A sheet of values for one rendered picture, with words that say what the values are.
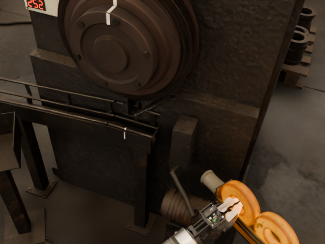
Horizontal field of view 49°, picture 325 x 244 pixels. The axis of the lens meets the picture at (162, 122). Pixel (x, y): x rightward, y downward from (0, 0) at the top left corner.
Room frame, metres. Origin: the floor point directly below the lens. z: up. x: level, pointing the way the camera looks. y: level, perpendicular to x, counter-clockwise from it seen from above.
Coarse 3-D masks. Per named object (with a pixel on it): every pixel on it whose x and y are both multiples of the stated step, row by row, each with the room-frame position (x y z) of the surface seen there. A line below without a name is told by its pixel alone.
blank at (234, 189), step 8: (224, 184) 0.74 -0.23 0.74; (232, 184) 0.72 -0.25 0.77; (240, 184) 0.71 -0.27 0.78; (224, 192) 0.73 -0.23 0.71; (232, 192) 0.71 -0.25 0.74; (240, 192) 0.68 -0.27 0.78; (248, 192) 0.68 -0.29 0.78; (240, 200) 0.67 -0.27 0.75; (248, 200) 0.66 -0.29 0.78; (256, 200) 0.66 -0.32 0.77; (232, 208) 0.69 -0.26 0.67; (248, 208) 0.65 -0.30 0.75; (256, 208) 0.64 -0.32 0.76; (240, 216) 0.66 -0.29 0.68; (248, 216) 0.64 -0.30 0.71; (256, 216) 0.63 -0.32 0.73; (248, 224) 0.63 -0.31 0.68
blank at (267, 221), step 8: (264, 216) 0.60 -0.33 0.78; (272, 216) 0.59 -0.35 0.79; (280, 216) 0.59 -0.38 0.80; (256, 224) 0.61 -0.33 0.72; (264, 224) 0.59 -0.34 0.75; (272, 224) 0.57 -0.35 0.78; (280, 224) 0.56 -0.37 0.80; (288, 224) 0.57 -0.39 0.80; (256, 232) 0.60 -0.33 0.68; (264, 232) 0.58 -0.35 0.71; (280, 232) 0.55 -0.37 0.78; (288, 232) 0.54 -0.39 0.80; (264, 240) 0.57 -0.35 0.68; (272, 240) 0.57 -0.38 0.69; (280, 240) 0.54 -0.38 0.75; (288, 240) 0.52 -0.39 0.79; (296, 240) 0.53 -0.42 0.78
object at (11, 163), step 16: (0, 128) 1.02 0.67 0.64; (16, 128) 0.98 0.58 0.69; (0, 144) 0.96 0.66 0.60; (16, 144) 0.91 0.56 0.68; (0, 160) 0.88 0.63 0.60; (16, 160) 0.88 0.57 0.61; (0, 176) 0.88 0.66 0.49; (0, 192) 0.88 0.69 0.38; (16, 192) 0.92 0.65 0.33; (16, 208) 0.89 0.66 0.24; (16, 224) 0.88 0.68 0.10; (32, 224) 0.94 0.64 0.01; (16, 240) 0.84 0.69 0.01; (32, 240) 0.85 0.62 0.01
